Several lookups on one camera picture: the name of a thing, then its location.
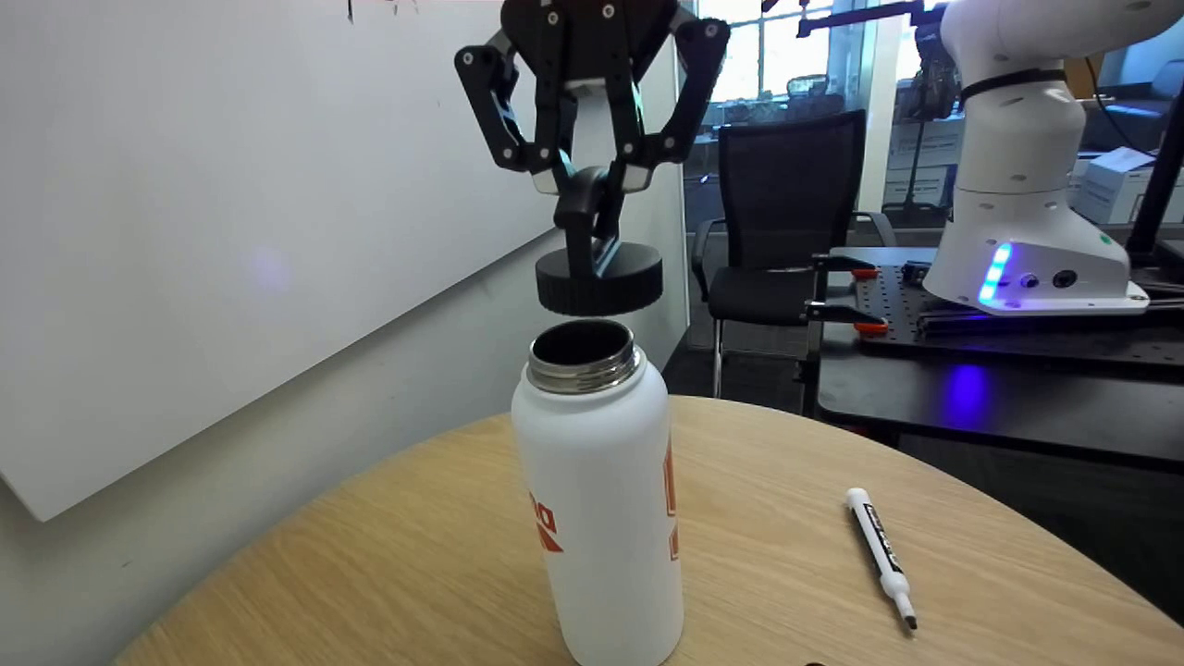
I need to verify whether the white cardboard box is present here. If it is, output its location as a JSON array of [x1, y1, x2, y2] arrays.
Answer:
[[1076, 146, 1184, 226]]

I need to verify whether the white marker pen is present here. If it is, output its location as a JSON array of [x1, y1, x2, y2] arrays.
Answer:
[[845, 487, 919, 633]]

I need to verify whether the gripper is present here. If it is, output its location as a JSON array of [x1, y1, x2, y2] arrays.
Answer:
[[453, 0, 733, 196]]

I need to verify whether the window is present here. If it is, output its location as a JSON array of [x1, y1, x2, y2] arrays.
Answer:
[[694, 0, 926, 126]]

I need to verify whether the whiteboard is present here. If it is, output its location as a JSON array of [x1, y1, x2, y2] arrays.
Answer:
[[0, 0, 691, 524]]

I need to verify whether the black clamp with orange tip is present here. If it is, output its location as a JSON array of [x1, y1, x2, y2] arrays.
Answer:
[[811, 253, 881, 281], [802, 300, 890, 339]]

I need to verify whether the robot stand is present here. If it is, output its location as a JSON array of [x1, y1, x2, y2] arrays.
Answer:
[[797, 244, 1184, 475]]

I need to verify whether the black office chair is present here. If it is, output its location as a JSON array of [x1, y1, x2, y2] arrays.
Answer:
[[691, 109, 899, 400]]

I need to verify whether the white bottle with orange print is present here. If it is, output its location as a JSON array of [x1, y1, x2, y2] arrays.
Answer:
[[511, 317, 686, 666]]

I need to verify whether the black lid with handle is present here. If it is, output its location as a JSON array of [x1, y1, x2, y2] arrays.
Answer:
[[535, 166, 665, 318]]

